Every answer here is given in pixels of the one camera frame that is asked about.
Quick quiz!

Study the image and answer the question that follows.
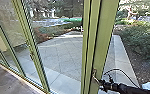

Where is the green framed glass door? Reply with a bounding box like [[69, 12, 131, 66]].
[[0, 0, 121, 94]]

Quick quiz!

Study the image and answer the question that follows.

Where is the metal door handle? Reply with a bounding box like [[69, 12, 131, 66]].
[[25, 40, 35, 62], [91, 68, 103, 86]]

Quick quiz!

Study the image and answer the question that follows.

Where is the concrete curb strip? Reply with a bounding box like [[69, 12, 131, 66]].
[[112, 34, 140, 88]]

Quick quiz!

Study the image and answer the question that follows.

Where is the green shrub hedge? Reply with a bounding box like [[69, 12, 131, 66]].
[[115, 21, 150, 63]]

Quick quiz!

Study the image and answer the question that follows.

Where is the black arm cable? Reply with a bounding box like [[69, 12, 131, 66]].
[[102, 67, 141, 90]]

